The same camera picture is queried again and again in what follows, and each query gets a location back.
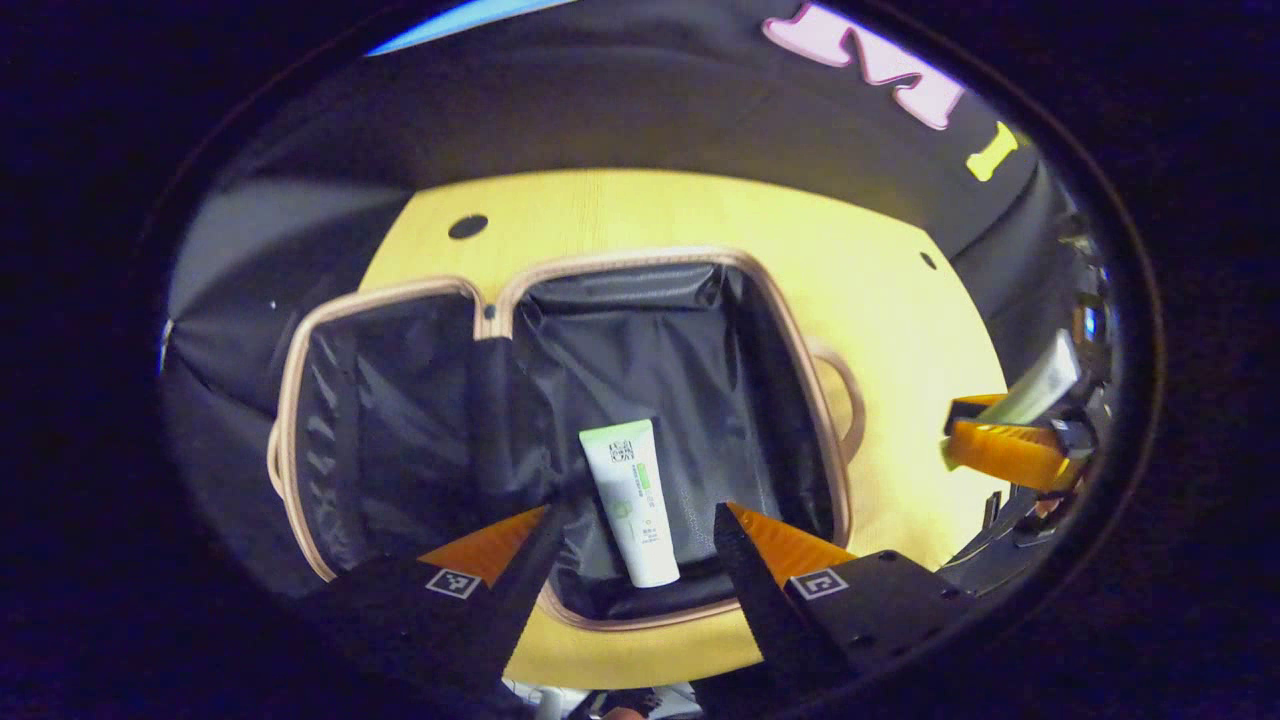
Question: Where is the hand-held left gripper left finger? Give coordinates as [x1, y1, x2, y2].
[300, 503, 576, 701]

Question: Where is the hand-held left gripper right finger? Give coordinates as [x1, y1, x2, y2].
[712, 501, 979, 693]

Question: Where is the small pale green tube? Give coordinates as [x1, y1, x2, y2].
[940, 330, 1084, 471]

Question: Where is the black backdrop cloth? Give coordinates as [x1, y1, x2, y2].
[160, 0, 1101, 601]

